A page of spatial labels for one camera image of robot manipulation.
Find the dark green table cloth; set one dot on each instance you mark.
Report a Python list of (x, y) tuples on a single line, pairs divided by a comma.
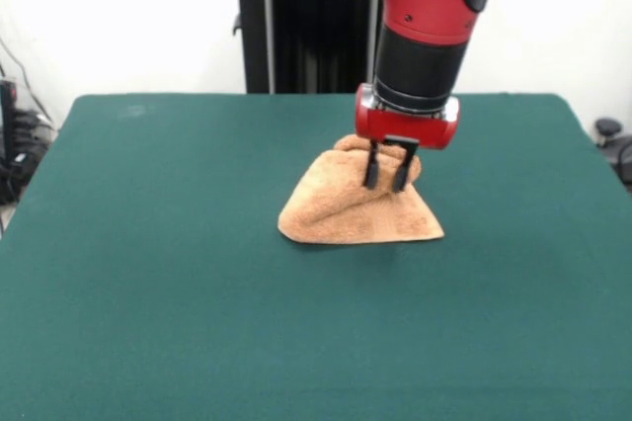
[(148, 253)]

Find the black upright device, red light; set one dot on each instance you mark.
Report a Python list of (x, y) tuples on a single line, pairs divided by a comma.
[(8, 144)]

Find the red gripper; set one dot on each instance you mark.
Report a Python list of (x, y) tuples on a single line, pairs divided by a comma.
[(410, 127)]

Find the black plug bundle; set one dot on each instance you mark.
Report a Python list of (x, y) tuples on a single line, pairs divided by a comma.
[(32, 127)]

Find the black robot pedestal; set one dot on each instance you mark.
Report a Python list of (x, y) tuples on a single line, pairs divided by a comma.
[(286, 35)]

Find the tan terry cloth towel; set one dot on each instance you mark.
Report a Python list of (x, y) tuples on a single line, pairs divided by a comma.
[(345, 218)]

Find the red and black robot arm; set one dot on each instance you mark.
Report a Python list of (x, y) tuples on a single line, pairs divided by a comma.
[(424, 1)]

